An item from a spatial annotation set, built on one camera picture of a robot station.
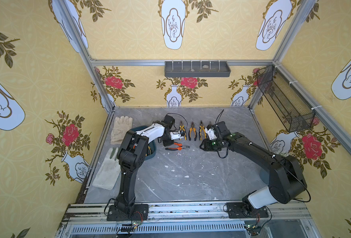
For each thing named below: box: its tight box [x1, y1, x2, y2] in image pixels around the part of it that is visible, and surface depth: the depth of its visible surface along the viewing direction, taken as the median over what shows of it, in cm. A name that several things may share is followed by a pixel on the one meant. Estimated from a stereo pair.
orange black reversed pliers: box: [165, 142, 190, 151], surface depth 99 cm
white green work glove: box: [92, 147, 121, 190], surface depth 85 cm
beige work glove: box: [110, 116, 133, 145], surface depth 112 cm
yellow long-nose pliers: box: [188, 121, 197, 142], surface depth 108 cm
